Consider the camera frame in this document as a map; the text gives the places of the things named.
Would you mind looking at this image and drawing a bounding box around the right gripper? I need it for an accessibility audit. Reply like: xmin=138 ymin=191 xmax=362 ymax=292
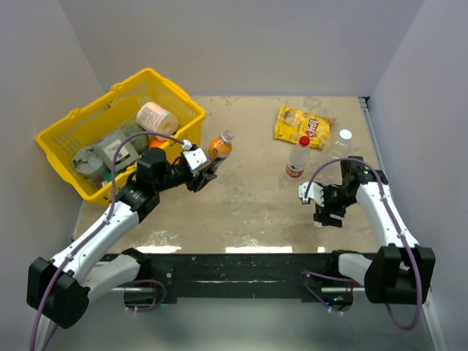
xmin=313 ymin=184 xmax=358 ymax=228

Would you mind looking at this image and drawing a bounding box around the orange juice bottle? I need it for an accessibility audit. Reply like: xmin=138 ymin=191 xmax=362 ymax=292
xmin=205 ymin=130 xmax=234 ymax=171

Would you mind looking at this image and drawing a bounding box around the red label water bottle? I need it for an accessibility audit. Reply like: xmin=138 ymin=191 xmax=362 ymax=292
xmin=285 ymin=138 xmax=310 ymax=181

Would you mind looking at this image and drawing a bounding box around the wide clear plastic bottle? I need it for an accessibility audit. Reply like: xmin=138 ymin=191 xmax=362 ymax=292
xmin=321 ymin=132 xmax=352 ymax=163

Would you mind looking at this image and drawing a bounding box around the red bottle cap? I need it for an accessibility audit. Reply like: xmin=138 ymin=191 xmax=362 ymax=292
xmin=298 ymin=135 xmax=310 ymax=147

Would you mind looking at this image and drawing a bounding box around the large white bottle cap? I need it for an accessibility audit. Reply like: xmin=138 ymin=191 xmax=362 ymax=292
xmin=339 ymin=129 xmax=352 ymax=140

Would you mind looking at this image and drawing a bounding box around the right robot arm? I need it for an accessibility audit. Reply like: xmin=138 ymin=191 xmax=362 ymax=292
xmin=298 ymin=156 xmax=436 ymax=305

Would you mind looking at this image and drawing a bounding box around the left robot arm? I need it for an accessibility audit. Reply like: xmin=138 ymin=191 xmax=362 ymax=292
xmin=26 ymin=146 xmax=222 ymax=329

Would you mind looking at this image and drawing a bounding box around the orange item in basket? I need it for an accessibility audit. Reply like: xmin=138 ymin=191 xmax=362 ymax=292
xmin=148 ymin=137 xmax=167 ymax=148

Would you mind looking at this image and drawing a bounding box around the green melon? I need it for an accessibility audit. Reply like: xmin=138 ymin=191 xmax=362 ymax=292
xmin=121 ymin=124 xmax=150 ymax=153

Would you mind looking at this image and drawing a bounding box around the pink toilet paper roll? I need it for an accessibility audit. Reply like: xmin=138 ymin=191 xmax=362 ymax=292
xmin=136 ymin=102 xmax=180 ymax=135

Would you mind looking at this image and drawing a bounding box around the yellow chips bag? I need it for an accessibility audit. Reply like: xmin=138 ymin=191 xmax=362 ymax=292
xmin=273 ymin=105 xmax=336 ymax=150

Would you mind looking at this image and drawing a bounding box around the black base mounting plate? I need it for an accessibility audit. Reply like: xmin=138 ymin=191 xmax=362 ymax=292
xmin=98 ymin=248 xmax=370 ymax=305

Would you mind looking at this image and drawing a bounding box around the grey box with label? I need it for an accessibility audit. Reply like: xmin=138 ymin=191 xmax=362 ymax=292
xmin=92 ymin=129 xmax=139 ymax=173

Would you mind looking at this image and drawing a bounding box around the yellow plastic shopping basket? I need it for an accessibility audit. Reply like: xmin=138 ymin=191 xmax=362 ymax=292
xmin=36 ymin=68 xmax=205 ymax=207

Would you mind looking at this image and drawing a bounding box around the grey crumpled pouch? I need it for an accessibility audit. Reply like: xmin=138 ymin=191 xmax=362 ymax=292
xmin=72 ymin=146 xmax=108 ymax=182

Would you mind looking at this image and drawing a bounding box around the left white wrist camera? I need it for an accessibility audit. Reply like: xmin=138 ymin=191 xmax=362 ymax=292
xmin=182 ymin=140 xmax=210 ymax=176

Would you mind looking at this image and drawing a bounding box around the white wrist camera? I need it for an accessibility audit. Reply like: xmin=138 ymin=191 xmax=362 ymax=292
xmin=298 ymin=182 xmax=324 ymax=207
xmin=182 ymin=140 xmax=210 ymax=176

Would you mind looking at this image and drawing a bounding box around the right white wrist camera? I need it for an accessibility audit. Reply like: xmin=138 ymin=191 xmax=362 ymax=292
xmin=298 ymin=182 xmax=324 ymax=207

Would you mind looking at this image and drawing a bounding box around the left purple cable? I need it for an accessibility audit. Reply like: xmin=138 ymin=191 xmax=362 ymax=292
xmin=28 ymin=132 xmax=191 ymax=351

